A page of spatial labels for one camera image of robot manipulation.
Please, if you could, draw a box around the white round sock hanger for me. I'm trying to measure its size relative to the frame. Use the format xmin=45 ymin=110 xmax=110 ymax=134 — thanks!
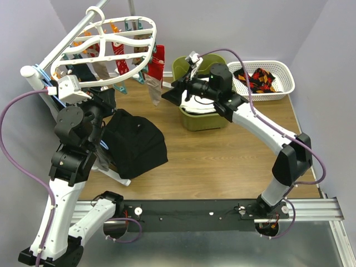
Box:
xmin=50 ymin=6 xmax=157 ymax=87

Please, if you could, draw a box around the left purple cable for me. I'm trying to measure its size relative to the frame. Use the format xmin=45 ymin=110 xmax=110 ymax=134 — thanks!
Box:
xmin=0 ymin=87 xmax=56 ymax=267

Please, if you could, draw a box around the brown argyle sock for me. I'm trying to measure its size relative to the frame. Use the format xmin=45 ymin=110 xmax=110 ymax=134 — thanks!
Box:
xmin=132 ymin=34 xmax=151 ymax=66

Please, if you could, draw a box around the red patterned sock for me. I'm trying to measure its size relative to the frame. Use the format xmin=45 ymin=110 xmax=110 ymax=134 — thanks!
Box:
xmin=112 ymin=42 xmax=130 ymax=75

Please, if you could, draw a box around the purple cable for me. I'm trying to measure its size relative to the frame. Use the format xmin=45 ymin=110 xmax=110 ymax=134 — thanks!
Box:
xmin=199 ymin=48 xmax=327 ymax=186
xmin=0 ymin=87 xmax=56 ymax=267

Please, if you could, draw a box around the argyle sock red yellow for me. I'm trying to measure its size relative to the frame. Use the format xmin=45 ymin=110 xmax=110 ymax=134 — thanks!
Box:
xmin=233 ymin=68 xmax=255 ymax=90
xmin=249 ymin=68 xmax=278 ymax=93

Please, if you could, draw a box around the white drying rack stand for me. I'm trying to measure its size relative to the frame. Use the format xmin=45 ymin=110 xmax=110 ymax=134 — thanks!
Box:
xmin=19 ymin=0 xmax=175 ymax=187

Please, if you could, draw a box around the white perforated basket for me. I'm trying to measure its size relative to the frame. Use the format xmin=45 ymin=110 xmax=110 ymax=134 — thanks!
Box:
xmin=228 ymin=60 xmax=295 ymax=101

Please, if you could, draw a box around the red sock with grey toe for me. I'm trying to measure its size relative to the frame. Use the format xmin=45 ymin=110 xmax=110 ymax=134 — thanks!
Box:
xmin=145 ymin=45 xmax=165 ymax=106

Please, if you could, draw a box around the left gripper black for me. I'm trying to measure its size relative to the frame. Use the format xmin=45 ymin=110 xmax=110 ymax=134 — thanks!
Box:
xmin=70 ymin=86 xmax=117 ymax=150

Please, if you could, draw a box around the aluminium frame rail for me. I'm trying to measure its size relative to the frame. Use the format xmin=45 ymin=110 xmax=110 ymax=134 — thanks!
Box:
xmin=33 ymin=197 xmax=356 ymax=267

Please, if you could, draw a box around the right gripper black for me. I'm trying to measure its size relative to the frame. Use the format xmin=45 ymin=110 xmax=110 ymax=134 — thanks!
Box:
xmin=161 ymin=67 xmax=219 ymax=107

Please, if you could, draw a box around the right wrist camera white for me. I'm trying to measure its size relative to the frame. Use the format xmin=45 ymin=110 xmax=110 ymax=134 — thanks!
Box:
xmin=185 ymin=51 xmax=203 ymax=81

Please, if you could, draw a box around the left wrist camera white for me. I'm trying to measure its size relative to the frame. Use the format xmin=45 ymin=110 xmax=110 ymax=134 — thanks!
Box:
xmin=47 ymin=75 xmax=92 ymax=106

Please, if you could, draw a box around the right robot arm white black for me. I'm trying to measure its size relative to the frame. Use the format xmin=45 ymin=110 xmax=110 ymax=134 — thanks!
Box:
xmin=162 ymin=63 xmax=313 ymax=218

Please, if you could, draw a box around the black garment pile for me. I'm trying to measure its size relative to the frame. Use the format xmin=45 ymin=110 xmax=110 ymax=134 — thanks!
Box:
xmin=102 ymin=109 xmax=168 ymax=180

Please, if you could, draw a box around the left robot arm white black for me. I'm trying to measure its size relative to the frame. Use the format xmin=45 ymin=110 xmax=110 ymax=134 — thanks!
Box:
xmin=18 ymin=93 xmax=124 ymax=266

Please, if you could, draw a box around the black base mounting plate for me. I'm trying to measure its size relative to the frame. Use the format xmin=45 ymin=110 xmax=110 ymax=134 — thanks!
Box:
xmin=124 ymin=199 xmax=289 ymax=233

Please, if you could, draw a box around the grey beige sock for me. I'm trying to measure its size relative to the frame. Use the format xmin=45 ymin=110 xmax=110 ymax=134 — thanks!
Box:
xmin=92 ymin=62 xmax=110 ymax=80

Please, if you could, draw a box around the green plastic bin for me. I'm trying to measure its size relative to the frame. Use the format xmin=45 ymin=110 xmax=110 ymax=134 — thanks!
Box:
xmin=179 ymin=54 xmax=228 ymax=131

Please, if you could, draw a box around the white folded cloth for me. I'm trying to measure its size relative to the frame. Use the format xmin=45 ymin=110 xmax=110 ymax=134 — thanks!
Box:
xmin=180 ymin=90 xmax=216 ymax=114

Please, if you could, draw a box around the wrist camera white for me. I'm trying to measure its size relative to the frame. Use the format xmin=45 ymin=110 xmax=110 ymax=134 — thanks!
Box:
xmin=185 ymin=51 xmax=203 ymax=81
xmin=47 ymin=75 xmax=92 ymax=106

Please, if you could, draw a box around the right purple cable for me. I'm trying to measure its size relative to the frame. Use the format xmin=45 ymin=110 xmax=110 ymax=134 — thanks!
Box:
xmin=199 ymin=48 xmax=327 ymax=186

